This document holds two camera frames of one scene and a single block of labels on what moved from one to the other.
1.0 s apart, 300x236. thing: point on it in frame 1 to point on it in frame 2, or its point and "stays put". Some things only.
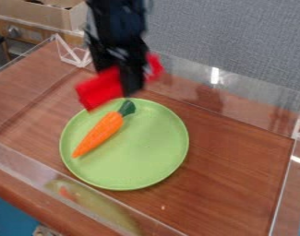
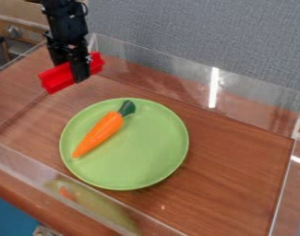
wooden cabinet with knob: (24, 36) stays put
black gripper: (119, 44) to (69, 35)
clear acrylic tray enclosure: (198, 157) stays put
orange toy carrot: (103, 129) stays put
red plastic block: (106, 83) to (57, 76)
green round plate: (142, 155) stays put
